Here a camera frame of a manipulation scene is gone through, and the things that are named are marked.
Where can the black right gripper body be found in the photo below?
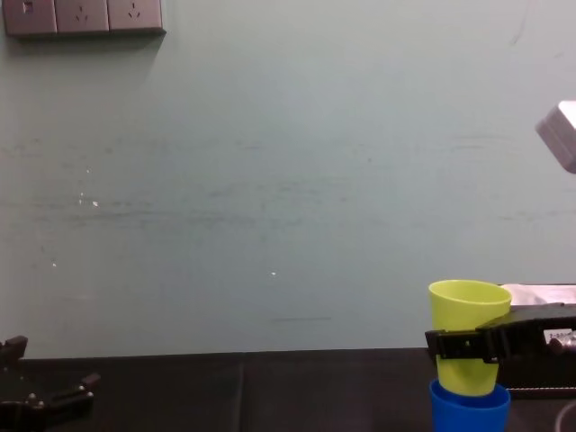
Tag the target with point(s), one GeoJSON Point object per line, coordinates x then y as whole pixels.
{"type": "Point", "coordinates": [535, 328]}

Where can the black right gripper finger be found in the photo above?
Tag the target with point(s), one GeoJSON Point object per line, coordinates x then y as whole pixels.
{"type": "Point", "coordinates": [537, 308]}
{"type": "Point", "coordinates": [459, 345]}

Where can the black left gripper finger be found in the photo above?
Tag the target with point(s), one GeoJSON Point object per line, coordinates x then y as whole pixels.
{"type": "Point", "coordinates": [74, 390]}
{"type": "Point", "coordinates": [13, 347]}

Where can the yellow-green plastic cup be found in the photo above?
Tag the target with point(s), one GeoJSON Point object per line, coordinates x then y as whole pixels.
{"type": "Point", "coordinates": [468, 310]}

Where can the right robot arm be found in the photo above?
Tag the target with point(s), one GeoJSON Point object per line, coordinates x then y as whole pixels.
{"type": "Point", "coordinates": [560, 135]}

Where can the white tissue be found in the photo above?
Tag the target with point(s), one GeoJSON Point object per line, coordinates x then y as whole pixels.
{"type": "Point", "coordinates": [535, 294]}

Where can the black tissue box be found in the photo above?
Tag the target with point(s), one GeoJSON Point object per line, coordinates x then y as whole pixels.
{"type": "Point", "coordinates": [540, 378]}

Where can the blue plastic cup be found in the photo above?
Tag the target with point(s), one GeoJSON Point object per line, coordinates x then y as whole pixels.
{"type": "Point", "coordinates": [468, 411]}

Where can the black table cloth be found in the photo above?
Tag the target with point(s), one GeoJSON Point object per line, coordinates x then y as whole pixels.
{"type": "Point", "coordinates": [225, 391]}

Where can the grey wall data socket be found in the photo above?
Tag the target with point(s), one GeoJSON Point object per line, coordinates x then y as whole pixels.
{"type": "Point", "coordinates": [29, 15]}

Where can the grey wall power socket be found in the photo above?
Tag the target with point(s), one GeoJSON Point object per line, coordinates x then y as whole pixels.
{"type": "Point", "coordinates": [82, 15]}
{"type": "Point", "coordinates": [135, 13]}

